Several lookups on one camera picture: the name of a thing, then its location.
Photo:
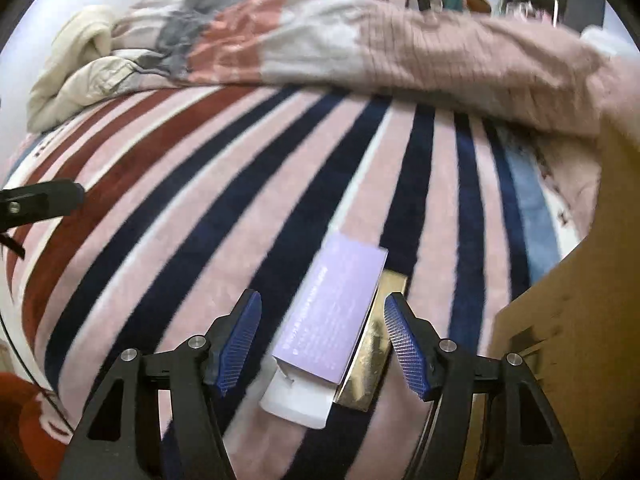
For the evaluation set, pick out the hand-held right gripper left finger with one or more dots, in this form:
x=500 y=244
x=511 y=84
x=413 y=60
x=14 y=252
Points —
x=237 y=345

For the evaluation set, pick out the pink and grey striped duvet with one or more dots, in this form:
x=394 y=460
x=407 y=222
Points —
x=375 y=45

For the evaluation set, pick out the gold box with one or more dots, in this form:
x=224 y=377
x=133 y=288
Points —
x=372 y=355

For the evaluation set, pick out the red patterned cloth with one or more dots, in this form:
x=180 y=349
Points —
x=30 y=410

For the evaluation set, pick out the striped fleece blanket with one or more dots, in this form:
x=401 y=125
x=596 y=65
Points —
x=225 y=185

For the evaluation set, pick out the cream fleece blanket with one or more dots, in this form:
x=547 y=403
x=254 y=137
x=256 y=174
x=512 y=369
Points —
x=90 y=30

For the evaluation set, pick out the purple box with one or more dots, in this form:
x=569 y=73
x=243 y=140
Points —
x=330 y=310

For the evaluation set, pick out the cardboard box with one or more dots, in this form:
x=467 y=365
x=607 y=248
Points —
x=575 y=335

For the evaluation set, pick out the beige quilt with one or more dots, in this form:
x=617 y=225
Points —
x=85 y=85

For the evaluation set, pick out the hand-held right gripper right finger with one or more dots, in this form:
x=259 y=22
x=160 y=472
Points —
x=405 y=345

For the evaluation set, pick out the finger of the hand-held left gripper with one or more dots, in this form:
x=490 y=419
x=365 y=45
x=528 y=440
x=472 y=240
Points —
x=12 y=246
x=45 y=199

